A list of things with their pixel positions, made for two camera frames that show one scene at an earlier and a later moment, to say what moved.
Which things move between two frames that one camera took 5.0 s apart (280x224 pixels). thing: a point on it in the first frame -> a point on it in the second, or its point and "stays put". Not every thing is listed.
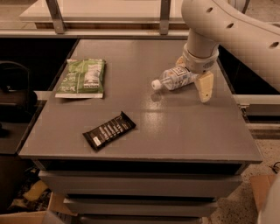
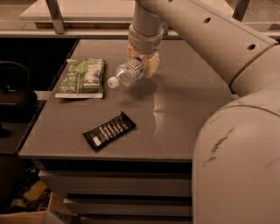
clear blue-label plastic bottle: x=175 y=78 -> x=128 y=73
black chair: x=16 y=97 stays put
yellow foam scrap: x=35 y=190 stays put
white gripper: x=200 y=63 -> x=143 y=39
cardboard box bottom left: x=57 y=203 stays put
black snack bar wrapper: x=109 y=129 stays put
